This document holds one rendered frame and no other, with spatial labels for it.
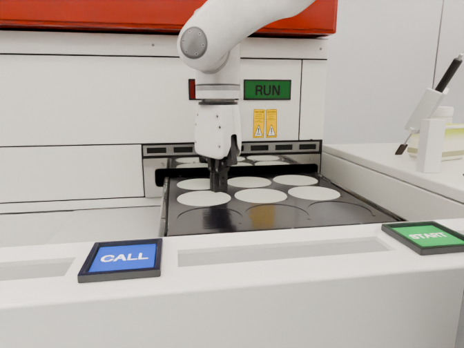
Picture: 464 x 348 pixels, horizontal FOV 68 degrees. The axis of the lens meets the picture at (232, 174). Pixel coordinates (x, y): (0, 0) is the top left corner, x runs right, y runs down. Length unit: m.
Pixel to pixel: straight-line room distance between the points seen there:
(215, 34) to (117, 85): 0.35
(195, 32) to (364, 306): 0.44
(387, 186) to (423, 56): 2.29
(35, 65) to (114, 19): 0.20
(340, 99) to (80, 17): 2.04
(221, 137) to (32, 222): 0.52
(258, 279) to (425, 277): 0.13
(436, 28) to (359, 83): 0.66
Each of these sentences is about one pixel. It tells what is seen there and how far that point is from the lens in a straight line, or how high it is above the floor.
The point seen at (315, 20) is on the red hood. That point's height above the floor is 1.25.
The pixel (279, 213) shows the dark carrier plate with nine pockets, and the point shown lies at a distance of 0.57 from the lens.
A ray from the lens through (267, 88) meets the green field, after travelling 0.86.
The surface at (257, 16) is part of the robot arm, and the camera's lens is 0.56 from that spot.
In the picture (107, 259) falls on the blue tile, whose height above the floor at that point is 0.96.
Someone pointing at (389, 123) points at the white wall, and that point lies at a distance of 2.79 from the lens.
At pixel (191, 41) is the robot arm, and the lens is 0.57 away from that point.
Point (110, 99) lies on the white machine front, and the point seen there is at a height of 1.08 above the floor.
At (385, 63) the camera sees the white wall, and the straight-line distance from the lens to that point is 2.75.
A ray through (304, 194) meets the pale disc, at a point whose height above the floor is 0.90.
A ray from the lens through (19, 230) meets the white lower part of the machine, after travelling 0.96.
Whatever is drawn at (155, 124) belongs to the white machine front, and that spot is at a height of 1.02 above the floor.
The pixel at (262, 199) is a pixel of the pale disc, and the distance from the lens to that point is 0.64.
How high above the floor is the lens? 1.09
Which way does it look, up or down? 13 degrees down
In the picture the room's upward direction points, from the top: straight up
